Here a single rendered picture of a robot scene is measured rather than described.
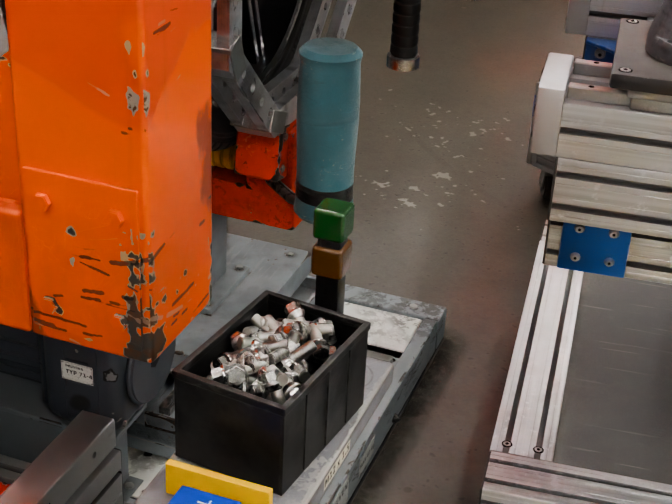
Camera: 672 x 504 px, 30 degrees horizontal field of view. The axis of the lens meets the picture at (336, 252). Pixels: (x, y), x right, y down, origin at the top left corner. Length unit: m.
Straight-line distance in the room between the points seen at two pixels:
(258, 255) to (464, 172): 1.02
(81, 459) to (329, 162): 0.56
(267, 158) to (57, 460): 0.61
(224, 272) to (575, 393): 0.64
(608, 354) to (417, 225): 0.90
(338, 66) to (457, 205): 1.32
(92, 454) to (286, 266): 0.78
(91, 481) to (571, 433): 0.73
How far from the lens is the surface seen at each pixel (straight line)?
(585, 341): 2.14
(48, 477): 1.50
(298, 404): 1.32
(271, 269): 2.22
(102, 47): 1.29
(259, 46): 2.03
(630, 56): 1.58
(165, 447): 1.99
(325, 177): 1.79
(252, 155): 1.91
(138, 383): 1.79
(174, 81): 1.34
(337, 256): 1.49
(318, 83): 1.74
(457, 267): 2.73
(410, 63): 1.65
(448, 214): 2.96
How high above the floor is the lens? 1.33
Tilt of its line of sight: 29 degrees down
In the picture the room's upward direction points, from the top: 3 degrees clockwise
